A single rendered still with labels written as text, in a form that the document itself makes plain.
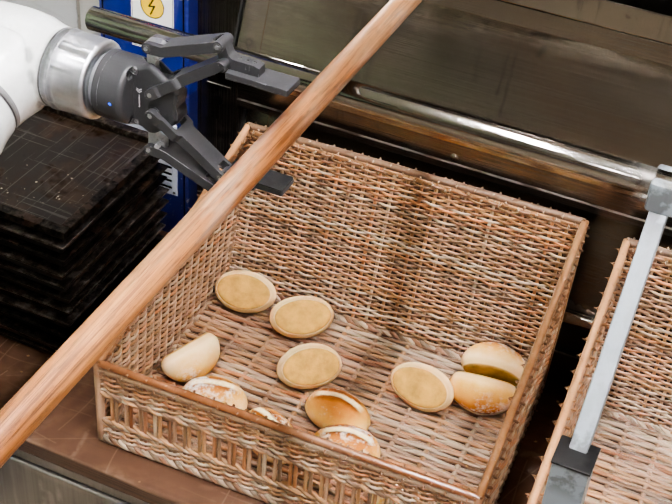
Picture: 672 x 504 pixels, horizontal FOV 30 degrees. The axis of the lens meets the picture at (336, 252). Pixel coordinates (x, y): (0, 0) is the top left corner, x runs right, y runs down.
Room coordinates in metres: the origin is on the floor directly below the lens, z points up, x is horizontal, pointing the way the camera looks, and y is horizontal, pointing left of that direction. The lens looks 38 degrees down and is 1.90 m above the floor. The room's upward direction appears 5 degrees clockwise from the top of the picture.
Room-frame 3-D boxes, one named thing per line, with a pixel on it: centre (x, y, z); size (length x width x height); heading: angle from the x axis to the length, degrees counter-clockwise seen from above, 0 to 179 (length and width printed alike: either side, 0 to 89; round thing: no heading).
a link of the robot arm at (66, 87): (1.18, 0.29, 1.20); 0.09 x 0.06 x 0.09; 159
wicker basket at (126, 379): (1.35, -0.02, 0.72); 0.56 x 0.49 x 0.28; 71
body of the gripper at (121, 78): (1.15, 0.22, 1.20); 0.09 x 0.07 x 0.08; 69
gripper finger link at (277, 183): (1.10, 0.09, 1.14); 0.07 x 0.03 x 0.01; 69
